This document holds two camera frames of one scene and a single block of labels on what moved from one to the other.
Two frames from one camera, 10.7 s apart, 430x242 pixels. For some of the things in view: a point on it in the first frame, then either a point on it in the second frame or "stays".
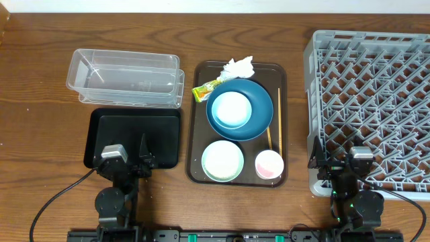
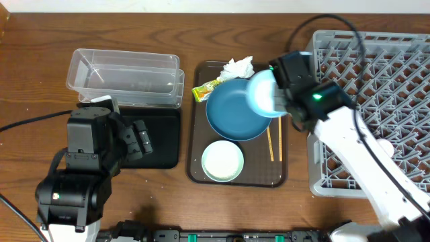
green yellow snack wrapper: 202,93 stays
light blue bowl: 231,109 → 261,94
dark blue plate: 261,114 stays
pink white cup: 269,165 → 387,146
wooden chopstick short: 269,138 stays
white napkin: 242,68 stays
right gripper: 318,161 → 285,101
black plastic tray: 126,127 stays
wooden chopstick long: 280,128 stays
